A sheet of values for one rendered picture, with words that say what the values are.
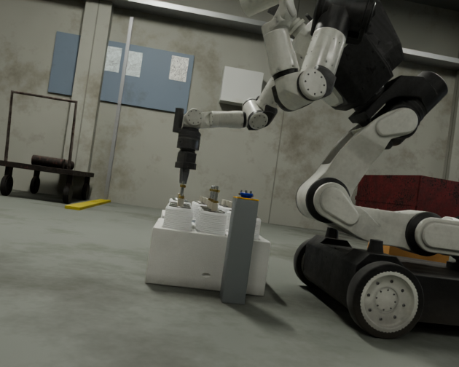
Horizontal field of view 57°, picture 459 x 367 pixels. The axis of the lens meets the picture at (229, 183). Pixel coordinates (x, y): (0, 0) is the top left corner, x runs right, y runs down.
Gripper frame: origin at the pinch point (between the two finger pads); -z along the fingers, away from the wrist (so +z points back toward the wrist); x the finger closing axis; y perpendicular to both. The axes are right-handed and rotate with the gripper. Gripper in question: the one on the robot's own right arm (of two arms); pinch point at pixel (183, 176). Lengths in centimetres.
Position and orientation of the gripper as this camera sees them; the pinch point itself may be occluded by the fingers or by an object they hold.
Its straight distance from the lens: 167.9
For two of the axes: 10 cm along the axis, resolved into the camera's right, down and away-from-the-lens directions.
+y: 8.7, 1.3, 4.7
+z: 1.3, -9.9, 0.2
